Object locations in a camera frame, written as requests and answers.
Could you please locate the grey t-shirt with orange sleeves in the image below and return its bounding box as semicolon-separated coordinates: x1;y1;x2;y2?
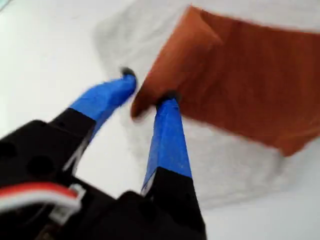
92;0;320;211

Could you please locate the red white arm wire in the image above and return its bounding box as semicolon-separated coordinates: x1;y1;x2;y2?
0;181;85;220

